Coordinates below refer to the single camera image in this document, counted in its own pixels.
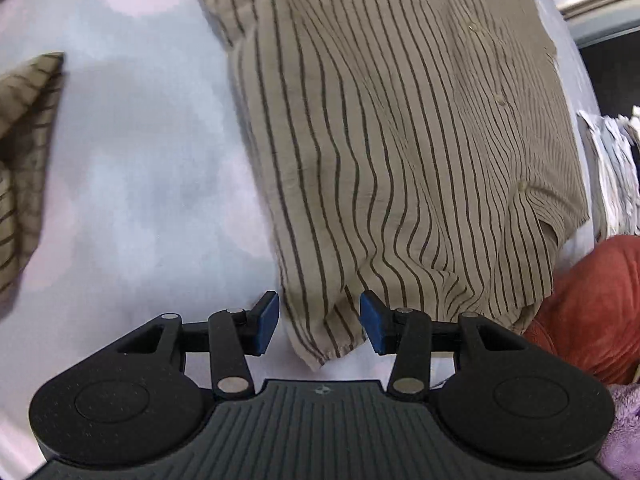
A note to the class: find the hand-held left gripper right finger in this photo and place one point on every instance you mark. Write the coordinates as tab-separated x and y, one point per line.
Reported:
372	322

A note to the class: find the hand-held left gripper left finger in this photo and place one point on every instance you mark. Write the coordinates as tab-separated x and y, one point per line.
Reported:
265	322

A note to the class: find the tan striped button shirt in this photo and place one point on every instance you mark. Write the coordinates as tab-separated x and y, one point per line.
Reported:
400	135

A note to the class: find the tan striped pants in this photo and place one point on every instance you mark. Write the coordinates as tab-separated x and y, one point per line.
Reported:
25	135

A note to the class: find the pile of white clothes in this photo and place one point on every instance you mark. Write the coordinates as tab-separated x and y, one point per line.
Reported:
615	170

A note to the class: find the polka dot bed sheet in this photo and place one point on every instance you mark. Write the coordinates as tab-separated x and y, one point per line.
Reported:
150	160

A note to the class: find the person's purple fuzzy top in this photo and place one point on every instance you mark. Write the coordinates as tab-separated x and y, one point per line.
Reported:
625	435

